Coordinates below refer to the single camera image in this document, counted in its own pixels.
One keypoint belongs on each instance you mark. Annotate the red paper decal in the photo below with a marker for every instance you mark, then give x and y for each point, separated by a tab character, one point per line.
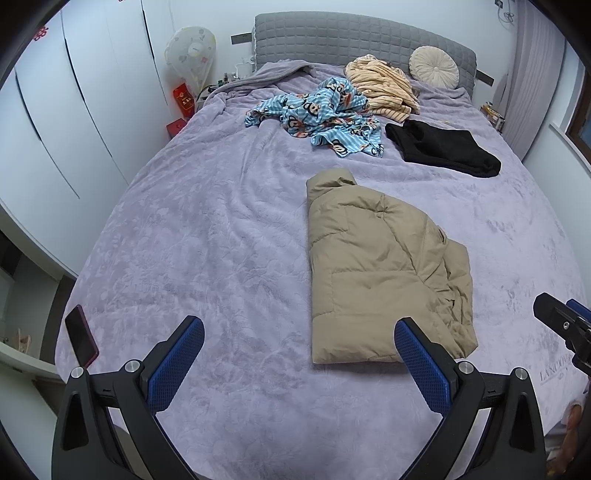
40	32

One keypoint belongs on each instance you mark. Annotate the white wardrobe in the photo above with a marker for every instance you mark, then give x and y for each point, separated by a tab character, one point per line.
69	115

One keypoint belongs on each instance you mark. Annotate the grey quilted headboard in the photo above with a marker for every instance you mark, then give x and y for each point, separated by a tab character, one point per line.
323	37

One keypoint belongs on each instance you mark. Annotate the small wooden ornament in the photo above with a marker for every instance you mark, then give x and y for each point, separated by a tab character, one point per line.
19	341

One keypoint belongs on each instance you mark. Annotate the black folded garment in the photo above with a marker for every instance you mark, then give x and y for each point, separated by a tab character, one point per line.
443	147

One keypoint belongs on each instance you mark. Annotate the beige striped garment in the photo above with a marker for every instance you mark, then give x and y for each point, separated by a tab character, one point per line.
383	87

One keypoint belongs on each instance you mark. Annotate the small bedside items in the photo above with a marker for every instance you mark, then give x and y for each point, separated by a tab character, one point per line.
226	81

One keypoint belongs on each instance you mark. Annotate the purple plush blanket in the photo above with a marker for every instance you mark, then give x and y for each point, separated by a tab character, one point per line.
207	230

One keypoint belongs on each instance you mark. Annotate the grey curtain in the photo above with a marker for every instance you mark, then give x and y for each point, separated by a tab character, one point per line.
535	83

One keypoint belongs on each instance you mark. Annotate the white covered standing fan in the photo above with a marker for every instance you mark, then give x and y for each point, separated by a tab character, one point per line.
191	53

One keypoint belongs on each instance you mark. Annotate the round cream pillow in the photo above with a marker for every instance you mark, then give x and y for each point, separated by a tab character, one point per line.
434	67

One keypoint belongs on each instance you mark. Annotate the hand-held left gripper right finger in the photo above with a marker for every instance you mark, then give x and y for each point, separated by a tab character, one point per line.
422	369

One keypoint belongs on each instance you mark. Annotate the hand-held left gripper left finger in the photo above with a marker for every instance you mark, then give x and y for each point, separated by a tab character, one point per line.
178	364

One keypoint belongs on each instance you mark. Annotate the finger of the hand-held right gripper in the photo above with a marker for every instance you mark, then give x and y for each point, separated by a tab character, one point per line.
554	314
582	310

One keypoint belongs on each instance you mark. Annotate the white open shelf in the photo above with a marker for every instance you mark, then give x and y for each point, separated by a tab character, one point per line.
27	300

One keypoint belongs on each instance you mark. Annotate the small bedside boxes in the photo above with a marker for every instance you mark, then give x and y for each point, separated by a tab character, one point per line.
493	116

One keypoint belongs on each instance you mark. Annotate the blue monkey print garment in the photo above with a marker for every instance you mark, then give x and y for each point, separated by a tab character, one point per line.
323	115

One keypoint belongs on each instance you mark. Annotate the beige puffer jacket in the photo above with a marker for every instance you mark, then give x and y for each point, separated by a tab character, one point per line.
378	258

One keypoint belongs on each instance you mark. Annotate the red cased smartphone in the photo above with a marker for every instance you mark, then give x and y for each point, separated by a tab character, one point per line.
81	334

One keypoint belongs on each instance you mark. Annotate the red box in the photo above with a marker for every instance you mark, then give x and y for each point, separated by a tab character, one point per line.
175	128

